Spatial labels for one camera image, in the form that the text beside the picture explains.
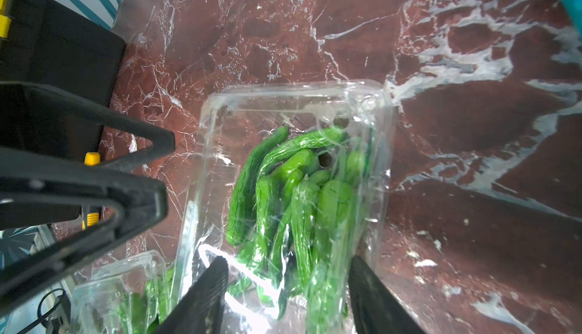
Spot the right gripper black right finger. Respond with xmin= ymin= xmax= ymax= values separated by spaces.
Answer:
xmin=348 ymin=256 xmax=424 ymax=334

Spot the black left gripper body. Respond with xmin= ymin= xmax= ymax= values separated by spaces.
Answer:
xmin=1 ymin=82 xmax=175 ymax=315

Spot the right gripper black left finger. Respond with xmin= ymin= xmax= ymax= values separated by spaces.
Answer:
xmin=154 ymin=257 xmax=228 ymax=334

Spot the clear plastic clamshell pepper container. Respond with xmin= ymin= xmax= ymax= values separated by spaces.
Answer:
xmin=172 ymin=80 xmax=395 ymax=333

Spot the clear clamshell container front left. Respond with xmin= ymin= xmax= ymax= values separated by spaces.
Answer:
xmin=71 ymin=250 xmax=174 ymax=333

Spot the yellow black utility knife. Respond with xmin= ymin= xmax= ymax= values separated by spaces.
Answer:
xmin=81 ymin=151 xmax=102 ymax=231

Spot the yellow black toolbox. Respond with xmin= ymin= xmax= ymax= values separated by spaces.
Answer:
xmin=1 ymin=0 xmax=125 ymax=161

